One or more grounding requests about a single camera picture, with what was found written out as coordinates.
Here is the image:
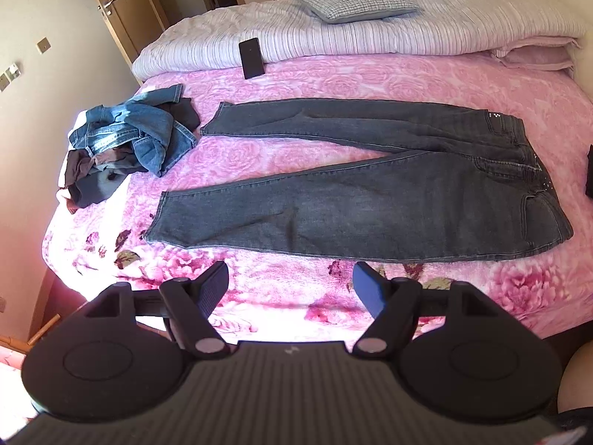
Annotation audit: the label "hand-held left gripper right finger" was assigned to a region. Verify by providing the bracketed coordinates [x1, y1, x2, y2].
[352, 261, 506, 360]

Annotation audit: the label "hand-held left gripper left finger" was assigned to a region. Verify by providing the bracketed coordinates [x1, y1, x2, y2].
[82, 261, 231, 360]

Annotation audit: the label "dark grey jeans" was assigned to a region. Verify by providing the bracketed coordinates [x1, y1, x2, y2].
[143, 100, 575, 261]

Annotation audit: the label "person's right forearm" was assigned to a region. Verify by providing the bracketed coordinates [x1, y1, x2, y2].
[555, 346, 593, 414]

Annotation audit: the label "blue jeans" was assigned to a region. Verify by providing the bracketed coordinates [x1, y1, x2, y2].
[69, 83, 199, 178]

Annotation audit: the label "wooden coat rack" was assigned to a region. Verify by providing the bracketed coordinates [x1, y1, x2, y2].
[0, 314, 61, 357]

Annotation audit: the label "black garment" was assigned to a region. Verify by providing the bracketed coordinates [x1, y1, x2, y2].
[72, 97, 201, 209]

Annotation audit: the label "brown garment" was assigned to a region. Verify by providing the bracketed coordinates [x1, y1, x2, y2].
[56, 148, 149, 214]

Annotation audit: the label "pink floral blanket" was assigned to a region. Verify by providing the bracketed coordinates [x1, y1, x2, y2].
[42, 52, 593, 340]

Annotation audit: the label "pink curtain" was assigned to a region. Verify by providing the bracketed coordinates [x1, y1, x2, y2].
[0, 334, 35, 432]

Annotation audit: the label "black phone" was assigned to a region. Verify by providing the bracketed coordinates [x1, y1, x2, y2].
[238, 38, 266, 81]

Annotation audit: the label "striped white quilt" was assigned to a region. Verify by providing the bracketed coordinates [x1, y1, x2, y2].
[132, 0, 587, 87]

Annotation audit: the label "pink pillow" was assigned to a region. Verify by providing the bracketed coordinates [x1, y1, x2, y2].
[490, 45, 578, 73]

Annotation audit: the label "grey checked pillow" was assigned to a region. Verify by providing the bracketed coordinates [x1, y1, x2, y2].
[291, 0, 420, 24]

